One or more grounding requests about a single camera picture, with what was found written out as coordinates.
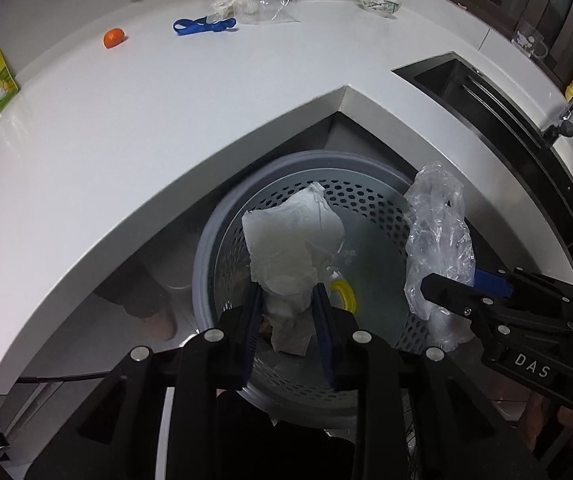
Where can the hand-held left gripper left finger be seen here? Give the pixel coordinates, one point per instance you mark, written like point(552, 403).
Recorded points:
point(254, 320)

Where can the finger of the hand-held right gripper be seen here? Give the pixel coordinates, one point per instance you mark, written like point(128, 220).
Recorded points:
point(451, 290)
point(493, 282)

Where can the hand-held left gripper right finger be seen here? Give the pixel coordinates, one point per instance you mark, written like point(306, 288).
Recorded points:
point(324, 330)

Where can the clear plastic bag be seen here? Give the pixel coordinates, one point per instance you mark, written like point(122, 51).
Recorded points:
point(274, 10)
point(436, 220)

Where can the white paper towel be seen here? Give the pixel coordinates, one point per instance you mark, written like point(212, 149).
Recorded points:
point(286, 245)

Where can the grey perforated waste bin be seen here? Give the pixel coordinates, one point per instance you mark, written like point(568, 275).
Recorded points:
point(366, 240)

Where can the person's leg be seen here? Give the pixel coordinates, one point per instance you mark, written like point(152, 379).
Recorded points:
point(141, 300)

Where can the black sink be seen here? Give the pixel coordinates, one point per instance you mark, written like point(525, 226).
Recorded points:
point(456, 80)

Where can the clear glass mug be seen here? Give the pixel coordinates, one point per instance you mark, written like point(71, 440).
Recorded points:
point(528, 40)

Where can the white patterned bowl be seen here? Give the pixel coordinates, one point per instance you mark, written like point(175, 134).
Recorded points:
point(379, 5)

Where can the small orange fruit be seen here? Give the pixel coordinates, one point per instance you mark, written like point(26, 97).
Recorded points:
point(114, 38)

